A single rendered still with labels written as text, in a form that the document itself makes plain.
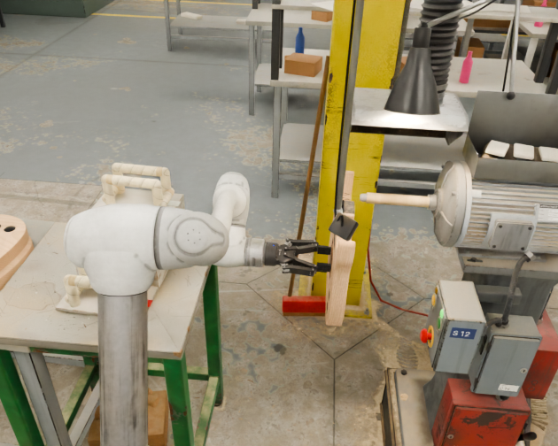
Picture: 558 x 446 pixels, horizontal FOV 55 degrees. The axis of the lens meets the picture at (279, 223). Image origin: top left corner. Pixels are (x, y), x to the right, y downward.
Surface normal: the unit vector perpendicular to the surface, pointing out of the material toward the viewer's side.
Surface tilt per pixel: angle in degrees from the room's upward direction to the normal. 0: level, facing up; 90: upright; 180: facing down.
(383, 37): 90
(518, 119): 90
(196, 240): 51
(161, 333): 0
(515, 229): 90
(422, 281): 0
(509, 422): 90
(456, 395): 0
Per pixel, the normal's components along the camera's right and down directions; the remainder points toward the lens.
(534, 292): -0.09, 0.55
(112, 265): 0.01, 0.24
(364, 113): -0.04, -0.31
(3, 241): 0.03, -0.83
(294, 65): -0.34, 0.52
